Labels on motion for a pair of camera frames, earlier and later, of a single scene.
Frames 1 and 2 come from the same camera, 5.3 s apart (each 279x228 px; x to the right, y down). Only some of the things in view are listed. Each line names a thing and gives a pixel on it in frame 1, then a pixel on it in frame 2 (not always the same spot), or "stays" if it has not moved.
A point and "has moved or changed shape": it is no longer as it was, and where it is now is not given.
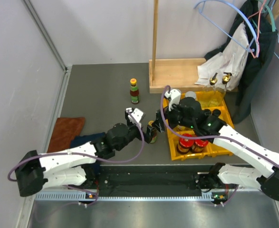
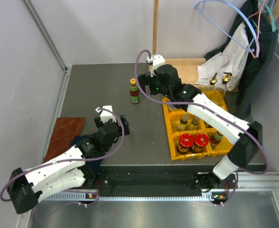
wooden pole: x=155 y=37 stays
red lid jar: x=185 y=144 stays
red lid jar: x=198 y=145 stays
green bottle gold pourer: x=151 y=132 has moved or changed shape
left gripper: x=140 y=136 → x=100 y=121
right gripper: x=158 y=123 → x=146 y=80
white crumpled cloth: x=228 y=64 stays
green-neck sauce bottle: x=134 y=91 stays
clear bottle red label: x=221 y=91 stays
